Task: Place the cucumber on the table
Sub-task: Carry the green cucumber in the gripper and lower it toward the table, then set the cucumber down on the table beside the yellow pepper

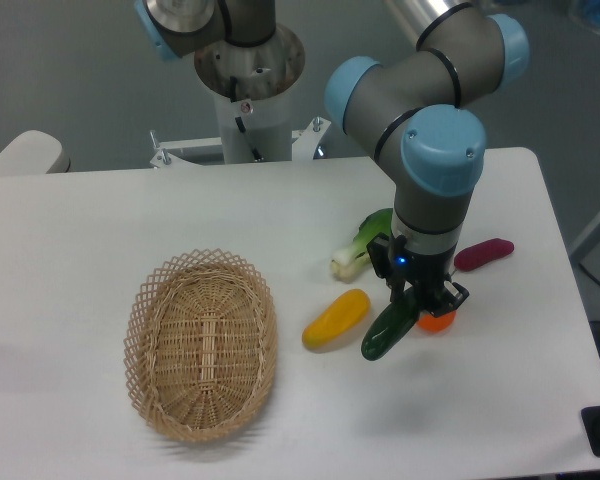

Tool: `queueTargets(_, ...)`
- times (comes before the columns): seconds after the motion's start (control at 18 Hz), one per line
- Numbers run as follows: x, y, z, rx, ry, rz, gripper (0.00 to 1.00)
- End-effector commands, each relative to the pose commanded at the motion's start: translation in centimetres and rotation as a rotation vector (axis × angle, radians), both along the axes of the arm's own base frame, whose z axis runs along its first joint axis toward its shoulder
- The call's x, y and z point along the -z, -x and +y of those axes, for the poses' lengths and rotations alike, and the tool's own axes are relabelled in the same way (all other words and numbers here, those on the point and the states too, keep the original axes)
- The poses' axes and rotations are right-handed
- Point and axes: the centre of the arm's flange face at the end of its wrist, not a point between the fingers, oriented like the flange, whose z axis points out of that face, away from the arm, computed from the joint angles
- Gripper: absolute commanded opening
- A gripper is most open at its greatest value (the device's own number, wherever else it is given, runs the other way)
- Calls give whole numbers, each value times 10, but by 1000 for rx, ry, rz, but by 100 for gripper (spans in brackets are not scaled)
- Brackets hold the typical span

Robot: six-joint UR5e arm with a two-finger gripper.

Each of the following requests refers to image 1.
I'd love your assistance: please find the green white bok choy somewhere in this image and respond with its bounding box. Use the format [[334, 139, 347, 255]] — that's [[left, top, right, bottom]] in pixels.
[[330, 208, 393, 283]]

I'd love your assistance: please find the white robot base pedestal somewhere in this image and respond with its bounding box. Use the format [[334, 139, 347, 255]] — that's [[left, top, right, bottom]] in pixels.
[[150, 24, 331, 168]]

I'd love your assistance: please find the dark green cucumber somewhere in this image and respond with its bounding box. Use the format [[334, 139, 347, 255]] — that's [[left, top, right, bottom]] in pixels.
[[361, 288, 421, 361]]

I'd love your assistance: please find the oval woven wicker basket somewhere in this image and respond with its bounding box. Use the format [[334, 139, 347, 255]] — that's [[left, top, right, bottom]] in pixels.
[[124, 249, 278, 442]]

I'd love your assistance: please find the yellow mango toy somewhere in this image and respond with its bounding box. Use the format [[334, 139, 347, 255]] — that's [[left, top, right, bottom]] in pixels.
[[302, 289, 371, 350]]

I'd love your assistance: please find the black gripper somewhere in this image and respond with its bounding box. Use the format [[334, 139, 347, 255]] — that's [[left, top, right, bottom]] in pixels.
[[368, 232, 469, 317]]

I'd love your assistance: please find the white chair armrest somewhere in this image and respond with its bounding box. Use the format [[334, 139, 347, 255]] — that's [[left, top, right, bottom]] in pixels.
[[0, 130, 71, 177]]

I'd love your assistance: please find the orange toy fruit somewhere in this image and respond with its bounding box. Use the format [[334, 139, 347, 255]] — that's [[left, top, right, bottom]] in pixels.
[[416, 311, 456, 333]]

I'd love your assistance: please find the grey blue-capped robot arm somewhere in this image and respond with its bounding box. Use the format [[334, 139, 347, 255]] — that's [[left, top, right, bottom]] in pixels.
[[135, 1, 530, 316]]

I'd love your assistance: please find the dark red sweet potato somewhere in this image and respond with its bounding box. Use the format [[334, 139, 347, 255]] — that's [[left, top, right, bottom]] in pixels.
[[454, 238, 515, 272]]

